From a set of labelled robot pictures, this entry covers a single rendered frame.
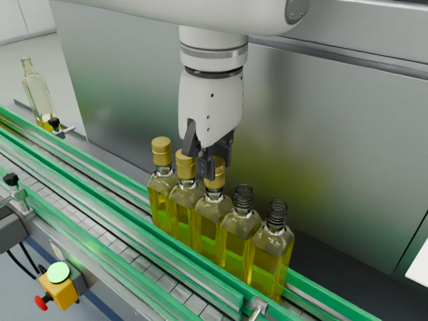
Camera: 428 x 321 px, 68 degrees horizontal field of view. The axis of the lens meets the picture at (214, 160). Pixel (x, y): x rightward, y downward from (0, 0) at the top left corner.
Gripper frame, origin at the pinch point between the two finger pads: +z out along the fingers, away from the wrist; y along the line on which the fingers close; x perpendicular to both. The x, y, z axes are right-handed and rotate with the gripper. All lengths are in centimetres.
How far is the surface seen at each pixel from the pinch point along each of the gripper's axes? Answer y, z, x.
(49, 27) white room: -287, 124, -579
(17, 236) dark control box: 17, 39, -54
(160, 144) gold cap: 0.8, 0.9, -10.9
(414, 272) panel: -11.8, 16.1, 32.1
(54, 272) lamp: 19.5, 31.7, -29.2
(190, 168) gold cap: 0.9, 3.0, -4.2
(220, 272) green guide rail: 4.3, 20.7, 4.4
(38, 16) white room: -273, 103, -579
